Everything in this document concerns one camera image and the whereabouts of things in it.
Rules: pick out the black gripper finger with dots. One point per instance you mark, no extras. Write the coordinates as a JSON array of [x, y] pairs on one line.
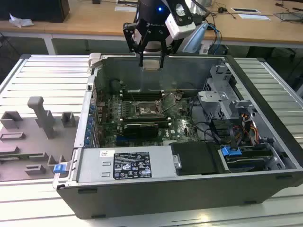
[[129, 35], [163, 56]]

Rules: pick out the CPU with silver top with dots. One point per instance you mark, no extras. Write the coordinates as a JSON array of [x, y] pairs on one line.
[[151, 64]]

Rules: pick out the black RAM slot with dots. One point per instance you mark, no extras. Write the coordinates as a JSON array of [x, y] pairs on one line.
[[144, 120], [144, 117], [142, 92], [142, 96]]

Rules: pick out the metal locking lever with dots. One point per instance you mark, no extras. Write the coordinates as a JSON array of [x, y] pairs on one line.
[[134, 99]]

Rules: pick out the CPU socket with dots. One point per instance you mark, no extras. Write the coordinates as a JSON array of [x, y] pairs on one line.
[[148, 109]]

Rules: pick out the blue slot retainer clip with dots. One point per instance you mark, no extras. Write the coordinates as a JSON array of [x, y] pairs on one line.
[[88, 135], [91, 108], [87, 142], [90, 123], [89, 129]]

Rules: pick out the blue expansion slot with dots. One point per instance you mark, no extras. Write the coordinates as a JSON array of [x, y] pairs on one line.
[[119, 139]]

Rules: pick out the black plastic bay cover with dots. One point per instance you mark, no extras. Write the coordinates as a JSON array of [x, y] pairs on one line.
[[196, 158]]

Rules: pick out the white strip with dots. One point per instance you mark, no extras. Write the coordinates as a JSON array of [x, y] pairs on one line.
[[125, 9]]

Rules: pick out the pale blue teach pendant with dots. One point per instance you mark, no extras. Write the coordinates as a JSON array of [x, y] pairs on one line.
[[196, 37]]

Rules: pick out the coin cell battery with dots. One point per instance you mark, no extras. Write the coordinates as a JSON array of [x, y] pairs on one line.
[[180, 96]]

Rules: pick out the grey case latch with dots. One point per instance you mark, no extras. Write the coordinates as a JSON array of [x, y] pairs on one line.
[[94, 60]]

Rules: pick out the small white plug box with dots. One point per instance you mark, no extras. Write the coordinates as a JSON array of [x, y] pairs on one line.
[[205, 49]]

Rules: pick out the wooden desk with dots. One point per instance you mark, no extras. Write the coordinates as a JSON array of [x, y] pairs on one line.
[[82, 19]]

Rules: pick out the grey metal drive cage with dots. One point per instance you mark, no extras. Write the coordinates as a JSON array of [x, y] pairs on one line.
[[213, 97]]

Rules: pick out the small black adapter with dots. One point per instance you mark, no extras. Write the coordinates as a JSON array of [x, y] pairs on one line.
[[222, 10]]

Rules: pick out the green motherboard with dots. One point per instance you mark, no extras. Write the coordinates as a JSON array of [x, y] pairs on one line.
[[182, 128]]

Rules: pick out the black box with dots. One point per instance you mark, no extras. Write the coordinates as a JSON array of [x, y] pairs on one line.
[[35, 9]]

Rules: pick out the white paper sheet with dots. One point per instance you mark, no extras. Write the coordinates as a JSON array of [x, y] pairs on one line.
[[254, 17]]

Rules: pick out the crumpled white paper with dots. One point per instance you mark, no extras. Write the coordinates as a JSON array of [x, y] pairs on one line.
[[21, 21]]

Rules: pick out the hard disk in blue carrier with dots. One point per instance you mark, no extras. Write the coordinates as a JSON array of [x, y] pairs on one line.
[[230, 151]]

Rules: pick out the silver power supply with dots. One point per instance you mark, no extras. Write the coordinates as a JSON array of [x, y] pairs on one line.
[[94, 163]]

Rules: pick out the clear tray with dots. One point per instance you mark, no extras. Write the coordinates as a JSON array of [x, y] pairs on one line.
[[288, 16]]

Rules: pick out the black open PC case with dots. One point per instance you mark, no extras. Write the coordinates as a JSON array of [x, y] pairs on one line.
[[165, 196]]

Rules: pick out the grey parts rack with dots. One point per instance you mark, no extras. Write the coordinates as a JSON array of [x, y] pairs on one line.
[[23, 142]]

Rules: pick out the blue case latch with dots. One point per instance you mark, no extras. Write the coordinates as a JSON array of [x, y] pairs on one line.
[[59, 169]]

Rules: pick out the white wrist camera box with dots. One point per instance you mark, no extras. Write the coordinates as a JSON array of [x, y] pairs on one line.
[[182, 29]]

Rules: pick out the black camera bracket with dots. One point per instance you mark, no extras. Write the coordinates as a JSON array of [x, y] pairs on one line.
[[189, 19]]

